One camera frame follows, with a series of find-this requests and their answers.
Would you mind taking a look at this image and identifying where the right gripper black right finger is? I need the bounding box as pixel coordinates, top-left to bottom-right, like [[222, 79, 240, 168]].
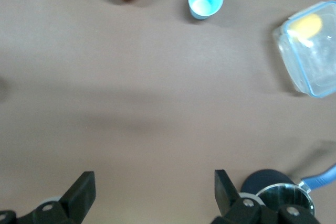
[[211, 169, 321, 224]]

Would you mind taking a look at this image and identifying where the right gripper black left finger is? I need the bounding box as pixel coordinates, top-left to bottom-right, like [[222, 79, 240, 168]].
[[0, 170, 96, 224]]

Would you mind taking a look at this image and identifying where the glass lid with blue knob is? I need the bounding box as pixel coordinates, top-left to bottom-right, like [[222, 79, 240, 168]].
[[256, 183, 316, 217]]

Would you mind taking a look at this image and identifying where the clear blue-rimmed plastic container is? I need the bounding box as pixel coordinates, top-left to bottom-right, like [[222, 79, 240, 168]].
[[272, 0, 336, 99]]

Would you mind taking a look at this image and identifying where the orange fruit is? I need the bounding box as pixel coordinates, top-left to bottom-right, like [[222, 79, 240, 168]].
[[288, 14, 323, 40]]

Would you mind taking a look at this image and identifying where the dark saucepan with blue handle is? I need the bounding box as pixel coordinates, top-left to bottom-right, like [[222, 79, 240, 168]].
[[240, 163, 336, 217]]

